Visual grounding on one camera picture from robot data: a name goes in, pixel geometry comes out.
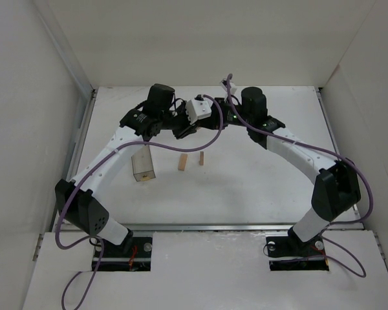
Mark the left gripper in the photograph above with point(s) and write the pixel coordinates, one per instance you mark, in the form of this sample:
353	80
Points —
183	130

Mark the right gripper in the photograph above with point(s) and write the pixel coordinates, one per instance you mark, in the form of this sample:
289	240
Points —
214	117

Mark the white foam front board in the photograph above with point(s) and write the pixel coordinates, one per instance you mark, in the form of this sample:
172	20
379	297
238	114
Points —
212	271

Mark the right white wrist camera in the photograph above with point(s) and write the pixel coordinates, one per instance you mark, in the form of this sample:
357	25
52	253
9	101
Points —
228	86

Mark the clear plastic box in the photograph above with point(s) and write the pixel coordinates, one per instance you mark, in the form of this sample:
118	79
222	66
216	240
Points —
142	165

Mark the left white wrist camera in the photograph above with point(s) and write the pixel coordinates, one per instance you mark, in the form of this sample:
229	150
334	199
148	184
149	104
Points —
197	110

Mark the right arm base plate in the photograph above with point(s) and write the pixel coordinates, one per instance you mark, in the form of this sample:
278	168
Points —
287	254

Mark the front aluminium rail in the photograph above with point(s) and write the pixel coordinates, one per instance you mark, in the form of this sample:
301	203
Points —
217	227

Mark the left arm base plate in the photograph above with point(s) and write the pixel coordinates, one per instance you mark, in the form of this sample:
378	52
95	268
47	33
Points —
133	258

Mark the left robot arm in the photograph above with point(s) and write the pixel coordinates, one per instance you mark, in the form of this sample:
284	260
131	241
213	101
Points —
79	199

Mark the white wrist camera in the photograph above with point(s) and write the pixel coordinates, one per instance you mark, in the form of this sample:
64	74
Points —
197	110
228	86

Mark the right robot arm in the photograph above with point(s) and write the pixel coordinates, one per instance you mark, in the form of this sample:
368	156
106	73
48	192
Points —
273	135

